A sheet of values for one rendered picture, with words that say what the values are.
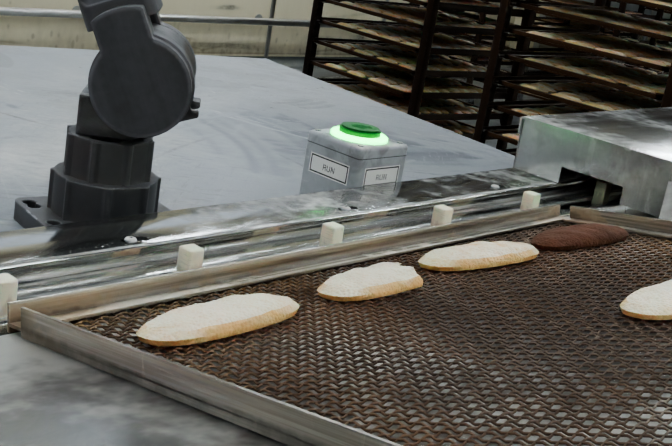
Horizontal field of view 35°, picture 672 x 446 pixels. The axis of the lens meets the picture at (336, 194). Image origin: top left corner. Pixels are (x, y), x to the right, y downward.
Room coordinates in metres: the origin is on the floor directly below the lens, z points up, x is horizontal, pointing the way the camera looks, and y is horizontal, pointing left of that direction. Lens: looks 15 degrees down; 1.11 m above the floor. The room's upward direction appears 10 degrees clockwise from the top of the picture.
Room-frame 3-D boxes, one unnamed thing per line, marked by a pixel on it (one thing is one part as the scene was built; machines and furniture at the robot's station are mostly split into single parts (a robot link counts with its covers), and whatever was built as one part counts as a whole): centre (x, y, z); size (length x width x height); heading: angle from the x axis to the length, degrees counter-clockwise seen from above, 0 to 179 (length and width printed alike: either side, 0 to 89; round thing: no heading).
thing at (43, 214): (0.83, 0.19, 0.86); 0.12 x 0.09 x 0.08; 129
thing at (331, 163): (0.99, -0.01, 0.84); 0.08 x 0.08 x 0.11; 49
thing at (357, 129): (1.00, -0.01, 0.90); 0.04 x 0.04 x 0.02
